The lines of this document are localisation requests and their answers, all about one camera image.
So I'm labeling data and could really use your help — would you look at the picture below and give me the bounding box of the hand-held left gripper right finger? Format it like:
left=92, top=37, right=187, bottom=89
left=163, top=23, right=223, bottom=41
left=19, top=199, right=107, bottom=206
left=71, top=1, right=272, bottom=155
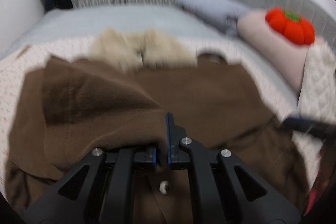
left=165, top=112, right=301, bottom=224

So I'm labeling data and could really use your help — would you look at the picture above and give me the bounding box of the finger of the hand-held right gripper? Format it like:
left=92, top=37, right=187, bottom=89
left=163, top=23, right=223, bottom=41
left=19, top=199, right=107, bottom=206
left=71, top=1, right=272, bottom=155
left=282, top=114, right=336, bottom=141

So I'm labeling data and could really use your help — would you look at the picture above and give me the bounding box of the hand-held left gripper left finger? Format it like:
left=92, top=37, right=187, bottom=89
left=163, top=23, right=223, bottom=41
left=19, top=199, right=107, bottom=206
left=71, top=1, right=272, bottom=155
left=24, top=145, right=158, bottom=224

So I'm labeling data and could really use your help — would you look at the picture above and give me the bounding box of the brown coat with fur collar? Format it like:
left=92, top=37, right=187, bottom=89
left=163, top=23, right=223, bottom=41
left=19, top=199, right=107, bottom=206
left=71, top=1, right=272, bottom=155
left=5, top=28, right=310, bottom=224

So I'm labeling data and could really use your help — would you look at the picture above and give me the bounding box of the light blue bed cover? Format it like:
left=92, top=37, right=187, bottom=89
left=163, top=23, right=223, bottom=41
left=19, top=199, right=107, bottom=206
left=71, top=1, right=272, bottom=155
left=0, top=5, right=300, bottom=98

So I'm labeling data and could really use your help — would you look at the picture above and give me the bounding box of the pale pink pillow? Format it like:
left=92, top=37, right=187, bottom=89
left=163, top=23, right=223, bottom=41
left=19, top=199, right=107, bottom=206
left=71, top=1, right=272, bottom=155
left=236, top=10, right=328, bottom=93

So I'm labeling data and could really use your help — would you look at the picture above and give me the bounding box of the white quilted cushion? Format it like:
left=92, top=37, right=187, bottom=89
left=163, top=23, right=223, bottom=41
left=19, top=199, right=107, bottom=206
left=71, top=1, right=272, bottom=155
left=297, top=43, right=336, bottom=121

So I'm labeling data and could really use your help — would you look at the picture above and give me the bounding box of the blue-grey folded blanket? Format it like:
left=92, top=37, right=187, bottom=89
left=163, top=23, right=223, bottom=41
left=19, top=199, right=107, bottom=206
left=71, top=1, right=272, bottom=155
left=175, top=0, right=250, bottom=37

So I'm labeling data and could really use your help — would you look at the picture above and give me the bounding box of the floral print bed sheet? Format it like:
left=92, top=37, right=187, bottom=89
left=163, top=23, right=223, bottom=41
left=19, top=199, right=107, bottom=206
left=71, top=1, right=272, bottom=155
left=0, top=36, right=324, bottom=188

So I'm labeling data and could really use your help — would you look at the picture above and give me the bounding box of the red pumpkin plush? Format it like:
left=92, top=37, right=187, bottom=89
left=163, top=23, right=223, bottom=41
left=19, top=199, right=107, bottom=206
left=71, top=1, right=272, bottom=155
left=265, top=6, right=315, bottom=45

